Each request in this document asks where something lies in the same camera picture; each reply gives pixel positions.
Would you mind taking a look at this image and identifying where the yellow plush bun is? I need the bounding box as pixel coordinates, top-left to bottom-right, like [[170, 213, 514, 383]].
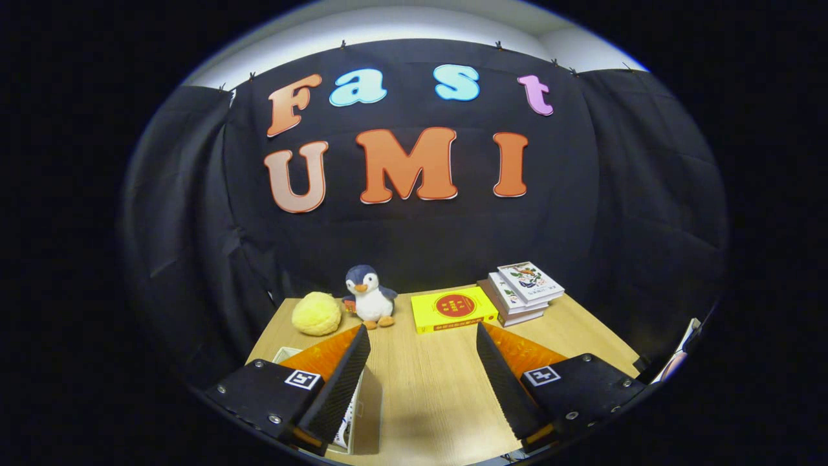
[[291, 291, 343, 337]]

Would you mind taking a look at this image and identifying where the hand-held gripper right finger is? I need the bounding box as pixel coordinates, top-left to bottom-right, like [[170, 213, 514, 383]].
[[477, 322, 648, 454]]

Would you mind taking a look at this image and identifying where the penguin plush toy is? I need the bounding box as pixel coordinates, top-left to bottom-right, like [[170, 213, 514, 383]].
[[342, 264, 398, 330]]

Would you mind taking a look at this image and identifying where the brown fabric storage box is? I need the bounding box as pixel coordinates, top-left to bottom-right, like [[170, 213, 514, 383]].
[[270, 346, 384, 457]]

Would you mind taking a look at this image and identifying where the white canvas shoe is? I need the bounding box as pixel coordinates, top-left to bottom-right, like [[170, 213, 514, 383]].
[[327, 382, 364, 454]]

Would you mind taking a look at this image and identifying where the white illustrated book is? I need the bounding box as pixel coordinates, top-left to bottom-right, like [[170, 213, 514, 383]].
[[497, 261, 565, 305], [488, 271, 550, 316]]

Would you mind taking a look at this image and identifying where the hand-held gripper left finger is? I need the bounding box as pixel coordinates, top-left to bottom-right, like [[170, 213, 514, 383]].
[[206, 325, 373, 457]]

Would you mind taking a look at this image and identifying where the yellow book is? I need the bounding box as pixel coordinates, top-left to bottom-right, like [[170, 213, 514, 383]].
[[411, 286, 500, 335]]

